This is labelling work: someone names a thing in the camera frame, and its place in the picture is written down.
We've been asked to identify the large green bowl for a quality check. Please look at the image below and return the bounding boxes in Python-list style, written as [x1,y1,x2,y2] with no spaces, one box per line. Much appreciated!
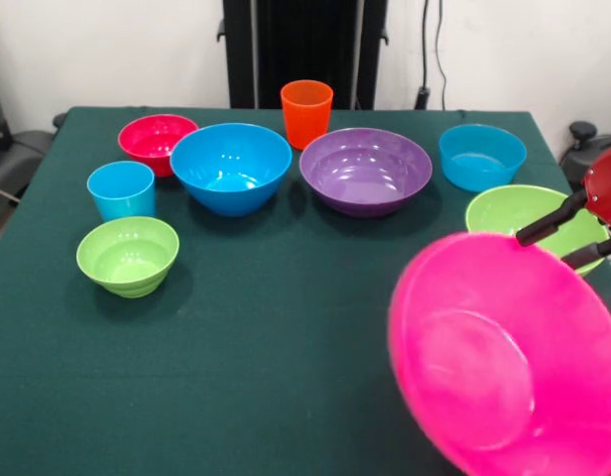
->
[464,184,611,279]

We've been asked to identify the black equipment base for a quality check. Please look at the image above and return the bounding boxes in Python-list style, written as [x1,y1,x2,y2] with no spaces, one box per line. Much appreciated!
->
[0,129,55,192]
[559,120,611,185]

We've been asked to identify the small green bowl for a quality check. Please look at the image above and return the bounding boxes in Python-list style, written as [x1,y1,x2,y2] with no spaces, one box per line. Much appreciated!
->
[75,216,182,299]

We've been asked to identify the small pinkish red bowl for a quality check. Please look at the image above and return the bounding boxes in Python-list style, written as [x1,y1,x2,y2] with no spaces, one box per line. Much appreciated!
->
[117,113,200,179]

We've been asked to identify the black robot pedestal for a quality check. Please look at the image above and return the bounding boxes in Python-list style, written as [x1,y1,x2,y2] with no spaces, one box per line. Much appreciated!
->
[216,0,390,110]

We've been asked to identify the orange cup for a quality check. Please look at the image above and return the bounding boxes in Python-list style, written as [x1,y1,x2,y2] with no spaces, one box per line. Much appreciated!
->
[279,79,335,152]

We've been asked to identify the blue cup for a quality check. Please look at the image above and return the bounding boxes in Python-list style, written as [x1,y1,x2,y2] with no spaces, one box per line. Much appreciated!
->
[86,160,157,223]

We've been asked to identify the purple bowl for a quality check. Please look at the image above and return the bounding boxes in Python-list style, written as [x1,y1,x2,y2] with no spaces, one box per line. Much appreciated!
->
[299,127,433,219]

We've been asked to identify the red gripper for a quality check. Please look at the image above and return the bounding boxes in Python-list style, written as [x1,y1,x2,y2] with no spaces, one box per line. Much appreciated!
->
[515,143,611,272]

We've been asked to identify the small blue bowl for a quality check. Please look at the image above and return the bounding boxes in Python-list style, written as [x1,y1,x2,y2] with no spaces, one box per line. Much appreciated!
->
[437,123,529,193]

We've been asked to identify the black cable with plug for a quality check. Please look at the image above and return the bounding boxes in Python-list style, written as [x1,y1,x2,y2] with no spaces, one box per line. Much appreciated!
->
[413,0,432,111]

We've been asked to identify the large pink bowl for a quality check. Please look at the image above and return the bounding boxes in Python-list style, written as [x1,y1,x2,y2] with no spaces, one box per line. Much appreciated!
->
[387,231,611,476]

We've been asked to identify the dark green tablecloth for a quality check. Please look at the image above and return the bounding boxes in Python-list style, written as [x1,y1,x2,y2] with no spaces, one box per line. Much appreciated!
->
[0,106,611,476]

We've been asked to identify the large blue bowl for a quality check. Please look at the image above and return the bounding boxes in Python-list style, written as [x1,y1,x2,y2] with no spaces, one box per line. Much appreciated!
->
[169,122,294,218]

